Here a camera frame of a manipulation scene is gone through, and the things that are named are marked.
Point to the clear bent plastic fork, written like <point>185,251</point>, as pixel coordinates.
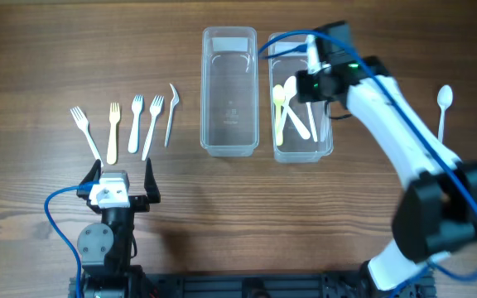
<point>174,101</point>

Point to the yellow plastic spoon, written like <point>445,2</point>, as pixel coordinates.
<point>278,99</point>

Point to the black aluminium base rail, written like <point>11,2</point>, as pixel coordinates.
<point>344,284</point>

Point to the broad white plastic spoon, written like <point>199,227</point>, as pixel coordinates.
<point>299,125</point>

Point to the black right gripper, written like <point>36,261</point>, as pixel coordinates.
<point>305,88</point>

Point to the broad white plastic fork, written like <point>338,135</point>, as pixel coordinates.
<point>137,105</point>

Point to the yellow plastic fork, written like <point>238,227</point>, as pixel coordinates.
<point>114,119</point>

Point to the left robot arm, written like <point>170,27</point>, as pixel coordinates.
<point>106,248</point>

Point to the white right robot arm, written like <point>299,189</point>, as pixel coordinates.
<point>435,225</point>

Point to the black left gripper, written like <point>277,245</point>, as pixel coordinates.
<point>141,203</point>

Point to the right clear plastic container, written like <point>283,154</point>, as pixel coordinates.
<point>283,64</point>

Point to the clear plastic container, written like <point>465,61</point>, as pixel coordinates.
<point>283,64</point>
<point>229,108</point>

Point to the left clear plastic container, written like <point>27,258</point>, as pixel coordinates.
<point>229,108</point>

